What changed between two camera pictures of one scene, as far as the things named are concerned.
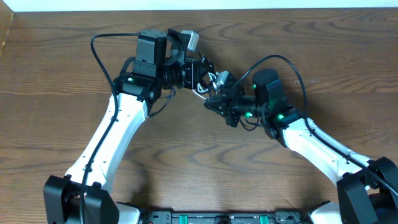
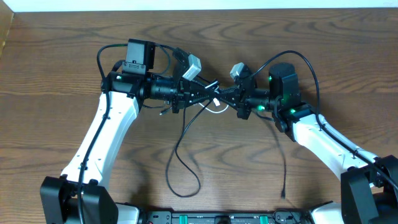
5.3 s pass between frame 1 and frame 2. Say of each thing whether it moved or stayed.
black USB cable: moved
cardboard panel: stayed
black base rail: stayed
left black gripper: moved
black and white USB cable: moved
